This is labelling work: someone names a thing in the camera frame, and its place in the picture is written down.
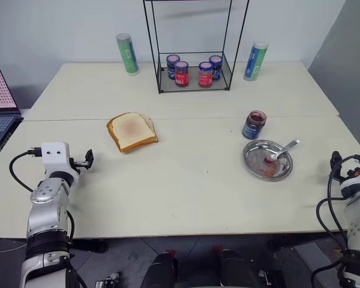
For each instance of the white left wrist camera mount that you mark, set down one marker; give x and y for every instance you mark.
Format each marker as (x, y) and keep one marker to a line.
(55, 157)

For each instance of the open blue-label jam jar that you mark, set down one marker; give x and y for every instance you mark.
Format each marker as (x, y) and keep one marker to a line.
(253, 124)

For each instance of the round silver metal plate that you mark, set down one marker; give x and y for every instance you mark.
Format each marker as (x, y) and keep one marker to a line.
(267, 160)

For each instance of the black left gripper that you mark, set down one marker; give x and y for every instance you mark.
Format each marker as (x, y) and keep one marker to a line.
(78, 164)

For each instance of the blue-label jam jar pink lid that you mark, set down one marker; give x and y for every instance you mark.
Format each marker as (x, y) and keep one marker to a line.
(172, 66)
(215, 66)

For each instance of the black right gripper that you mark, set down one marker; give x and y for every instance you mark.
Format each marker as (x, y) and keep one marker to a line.
(349, 168)

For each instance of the slice of toast bread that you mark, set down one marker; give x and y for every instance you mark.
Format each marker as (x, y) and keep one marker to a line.
(132, 130)

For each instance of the green blue tube canister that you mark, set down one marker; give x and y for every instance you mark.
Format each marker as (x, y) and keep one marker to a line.
(128, 54)
(256, 61)

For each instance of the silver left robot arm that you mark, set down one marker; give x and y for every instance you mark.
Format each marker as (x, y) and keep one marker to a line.
(45, 207)

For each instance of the red-label jam jar pink lid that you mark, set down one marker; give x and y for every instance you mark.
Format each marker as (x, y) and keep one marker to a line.
(205, 74)
(181, 74)

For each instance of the silver metal spoon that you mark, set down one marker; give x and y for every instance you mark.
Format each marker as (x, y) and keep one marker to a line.
(283, 149)

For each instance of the dark rounded shape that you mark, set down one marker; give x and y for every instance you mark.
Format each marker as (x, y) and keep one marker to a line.
(162, 271)

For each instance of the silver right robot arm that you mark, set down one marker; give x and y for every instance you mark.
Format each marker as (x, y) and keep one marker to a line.
(358, 222)

